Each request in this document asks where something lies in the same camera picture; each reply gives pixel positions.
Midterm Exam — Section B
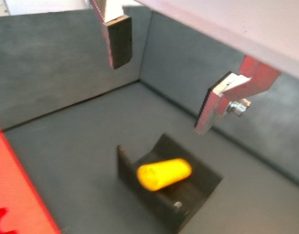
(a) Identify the red shape sorter block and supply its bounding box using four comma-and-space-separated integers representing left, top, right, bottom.
0, 129, 61, 234

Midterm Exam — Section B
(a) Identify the black curved fixture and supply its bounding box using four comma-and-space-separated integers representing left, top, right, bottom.
116, 133, 221, 234

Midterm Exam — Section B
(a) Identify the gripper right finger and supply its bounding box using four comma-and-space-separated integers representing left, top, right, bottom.
193, 56, 280, 134

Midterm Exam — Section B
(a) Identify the yellow oval cylinder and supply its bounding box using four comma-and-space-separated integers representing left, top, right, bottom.
136, 158, 192, 191

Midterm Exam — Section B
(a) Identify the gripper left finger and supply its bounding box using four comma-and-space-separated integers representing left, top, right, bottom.
89, 0, 132, 69

